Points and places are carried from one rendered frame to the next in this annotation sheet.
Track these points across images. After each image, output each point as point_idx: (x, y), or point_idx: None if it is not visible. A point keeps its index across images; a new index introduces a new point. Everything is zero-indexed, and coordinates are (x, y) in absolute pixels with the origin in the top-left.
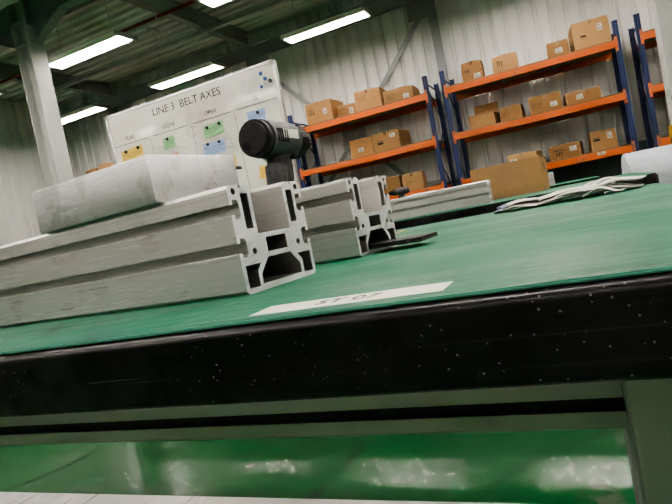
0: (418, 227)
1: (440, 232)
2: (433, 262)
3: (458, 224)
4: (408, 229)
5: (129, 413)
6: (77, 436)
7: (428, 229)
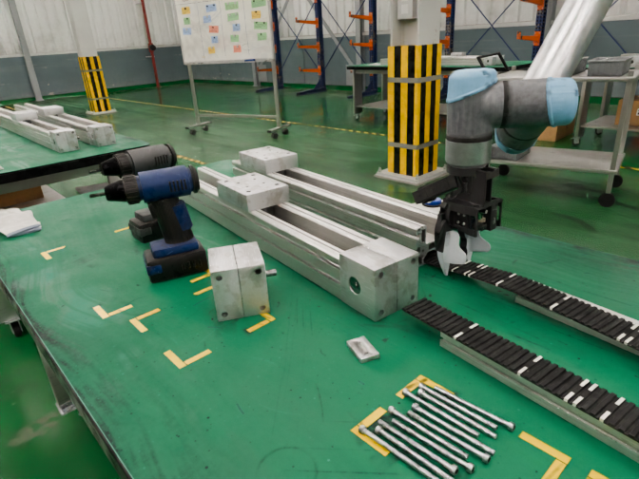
0: (35, 252)
1: (140, 207)
2: (231, 175)
3: (92, 220)
4: (42, 252)
5: None
6: None
7: (94, 226)
